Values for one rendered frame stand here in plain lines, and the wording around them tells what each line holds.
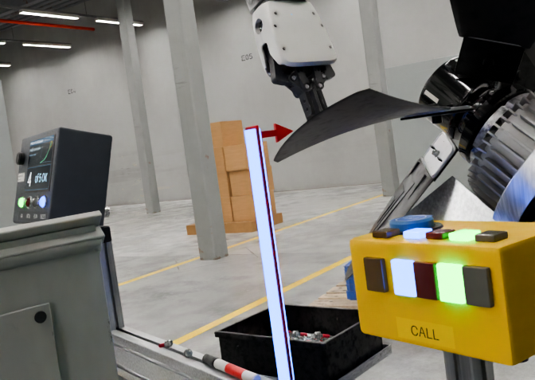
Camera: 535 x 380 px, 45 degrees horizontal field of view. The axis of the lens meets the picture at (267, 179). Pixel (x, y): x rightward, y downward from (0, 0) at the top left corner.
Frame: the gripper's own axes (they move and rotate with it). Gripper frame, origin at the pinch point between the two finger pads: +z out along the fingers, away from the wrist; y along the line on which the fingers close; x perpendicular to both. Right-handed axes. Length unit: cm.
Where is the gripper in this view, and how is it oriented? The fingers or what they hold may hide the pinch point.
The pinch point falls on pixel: (314, 107)
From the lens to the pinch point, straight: 89.1
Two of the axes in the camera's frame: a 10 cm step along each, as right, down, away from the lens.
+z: 3.1, 9.3, -1.9
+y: 8.0, -1.5, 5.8
